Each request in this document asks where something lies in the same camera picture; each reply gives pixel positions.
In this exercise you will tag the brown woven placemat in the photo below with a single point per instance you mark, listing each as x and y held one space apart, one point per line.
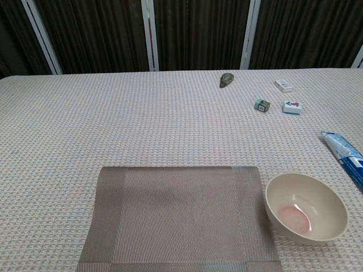
181 221

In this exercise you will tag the light brown bowl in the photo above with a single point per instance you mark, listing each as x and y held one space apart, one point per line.
306 198

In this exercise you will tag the beige woven tablecloth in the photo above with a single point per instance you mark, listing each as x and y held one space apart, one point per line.
113 119

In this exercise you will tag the small green cube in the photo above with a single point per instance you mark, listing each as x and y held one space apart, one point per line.
262 106

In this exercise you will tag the dark pleated screen panel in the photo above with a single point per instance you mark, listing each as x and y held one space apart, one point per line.
306 31
198 34
14 34
96 34

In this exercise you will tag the small white barcode box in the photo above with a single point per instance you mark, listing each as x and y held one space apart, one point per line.
283 85

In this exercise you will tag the white red-printed mahjong tile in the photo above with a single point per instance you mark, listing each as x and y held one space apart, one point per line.
292 106

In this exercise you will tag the blue white toothpaste tube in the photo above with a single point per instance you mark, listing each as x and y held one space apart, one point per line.
344 150

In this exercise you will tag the white screen frame post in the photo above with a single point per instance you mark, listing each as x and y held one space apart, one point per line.
249 34
358 59
149 37
42 37

